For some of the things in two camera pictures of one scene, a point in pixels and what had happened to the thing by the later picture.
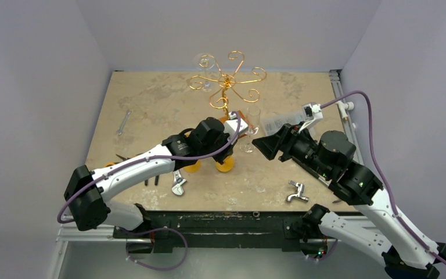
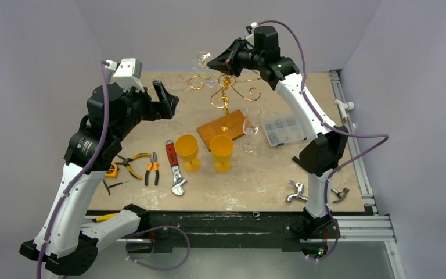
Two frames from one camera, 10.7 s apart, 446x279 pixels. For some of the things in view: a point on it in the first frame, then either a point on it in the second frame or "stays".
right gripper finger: [269, 146] to [225, 67]
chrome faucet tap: [299, 193] stays
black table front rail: [222, 229] stays
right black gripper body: [284, 142] to [237, 56]
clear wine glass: [252, 125] stays
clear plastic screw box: [272, 124] stays
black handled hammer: [337, 196] stays
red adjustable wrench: [178, 180] stays
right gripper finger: [287, 131] to [223, 62]
